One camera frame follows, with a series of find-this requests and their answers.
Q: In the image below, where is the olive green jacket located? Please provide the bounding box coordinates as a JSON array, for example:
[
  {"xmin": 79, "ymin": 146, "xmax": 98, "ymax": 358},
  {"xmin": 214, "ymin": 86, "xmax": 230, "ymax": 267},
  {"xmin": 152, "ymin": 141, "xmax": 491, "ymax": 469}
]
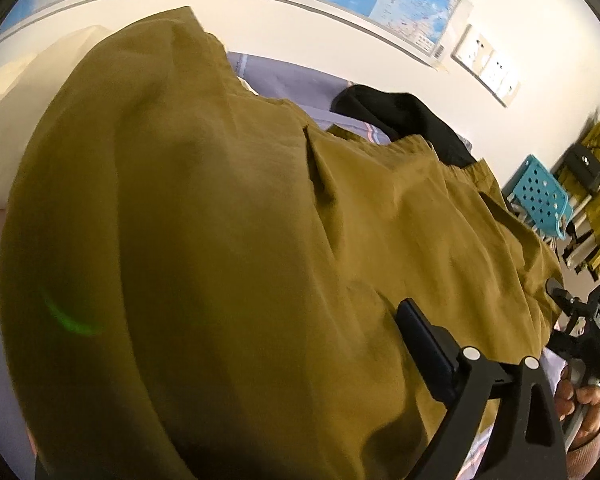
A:
[{"xmin": 0, "ymin": 5, "xmax": 566, "ymax": 480}]

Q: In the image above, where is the clothes rack with olive garments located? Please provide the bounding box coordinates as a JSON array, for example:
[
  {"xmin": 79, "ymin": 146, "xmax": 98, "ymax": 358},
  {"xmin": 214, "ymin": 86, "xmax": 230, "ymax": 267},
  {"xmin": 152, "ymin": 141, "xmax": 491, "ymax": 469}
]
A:
[{"xmin": 557, "ymin": 122, "xmax": 600, "ymax": 281}]

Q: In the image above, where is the person's right hand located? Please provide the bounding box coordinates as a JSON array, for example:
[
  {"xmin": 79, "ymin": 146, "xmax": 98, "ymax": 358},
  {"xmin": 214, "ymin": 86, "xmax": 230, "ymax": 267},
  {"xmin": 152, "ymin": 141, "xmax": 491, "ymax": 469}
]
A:
[{"xmin": 554, "ymin": 365, "xmax": 600, "ymax": 451}]

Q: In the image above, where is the pink fleece sleeve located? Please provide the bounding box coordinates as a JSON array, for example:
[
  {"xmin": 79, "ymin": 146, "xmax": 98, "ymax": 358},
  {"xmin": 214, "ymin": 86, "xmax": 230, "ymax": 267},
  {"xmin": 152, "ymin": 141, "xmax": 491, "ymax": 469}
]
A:
[{"xmin": 566, "ymin": 429, "xmax": 600, "ymax": 479}]

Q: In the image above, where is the teal perforated storage rack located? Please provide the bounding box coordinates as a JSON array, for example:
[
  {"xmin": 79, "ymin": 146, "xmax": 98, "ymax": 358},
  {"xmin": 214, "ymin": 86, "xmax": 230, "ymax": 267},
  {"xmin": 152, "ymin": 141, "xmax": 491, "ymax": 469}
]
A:
[{"xmin": 504, "ymin": 155, "xmax": 573, "ymax": 240}]

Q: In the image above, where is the black bag on rack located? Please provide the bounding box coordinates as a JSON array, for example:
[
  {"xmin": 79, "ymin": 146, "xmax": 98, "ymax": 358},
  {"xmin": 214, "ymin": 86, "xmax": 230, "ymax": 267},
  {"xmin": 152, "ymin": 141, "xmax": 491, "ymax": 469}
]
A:
[{"xmin": 565, "ymin": 143, "xmax": 600, "ymax": 193}]

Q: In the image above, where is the black garment on bed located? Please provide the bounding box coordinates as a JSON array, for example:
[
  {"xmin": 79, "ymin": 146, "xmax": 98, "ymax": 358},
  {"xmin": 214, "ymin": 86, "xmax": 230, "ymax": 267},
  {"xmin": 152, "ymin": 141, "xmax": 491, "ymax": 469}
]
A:
[{"xmin": 330, "ymin": 84, "xmax": 477, "ymax": 168}]

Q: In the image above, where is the purple plaid bed sheet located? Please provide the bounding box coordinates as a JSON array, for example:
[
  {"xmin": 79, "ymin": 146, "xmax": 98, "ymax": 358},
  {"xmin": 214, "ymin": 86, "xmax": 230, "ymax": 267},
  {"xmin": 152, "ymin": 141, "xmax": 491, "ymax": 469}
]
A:
[{"xmin": 0, "ymin": 51, "xmax": 569, "ymax": 480}]

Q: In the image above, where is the cream folded garment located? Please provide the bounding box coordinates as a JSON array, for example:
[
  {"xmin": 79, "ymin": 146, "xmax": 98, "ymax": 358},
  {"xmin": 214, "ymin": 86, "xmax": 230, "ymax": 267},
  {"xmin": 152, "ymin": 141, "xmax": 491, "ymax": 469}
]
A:
[{"xmin": 0, "ymin": 26, "xmax": 111, "ymax": 209}]

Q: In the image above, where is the white wall socket middle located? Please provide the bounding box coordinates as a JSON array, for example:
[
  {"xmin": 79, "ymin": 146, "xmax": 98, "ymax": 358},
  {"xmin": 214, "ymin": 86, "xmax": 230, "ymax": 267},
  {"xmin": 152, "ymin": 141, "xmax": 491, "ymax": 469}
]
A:
[{"xmin": 479, "ymin": 51, "xmax": 520, "ymax": 107}]

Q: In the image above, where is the white wall socket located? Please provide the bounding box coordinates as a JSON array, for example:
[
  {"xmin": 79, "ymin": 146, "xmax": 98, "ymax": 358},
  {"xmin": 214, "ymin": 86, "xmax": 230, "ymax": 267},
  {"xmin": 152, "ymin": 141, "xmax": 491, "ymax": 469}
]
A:
[
  {"xmin": 479, "ymin": 51, "xmax": 520, "ymax": 107},
  {"xmin": 452, "ymin": 25, "xmax": 494, "ymax": 77}
]

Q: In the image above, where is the white wall socket left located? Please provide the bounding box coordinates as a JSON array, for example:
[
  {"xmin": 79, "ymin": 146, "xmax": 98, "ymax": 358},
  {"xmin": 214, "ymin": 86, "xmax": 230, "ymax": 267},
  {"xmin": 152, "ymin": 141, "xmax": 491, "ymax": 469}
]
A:
[{"xmin": 452, "ymin": 25, "xmax": 494, "ymax": 77}]

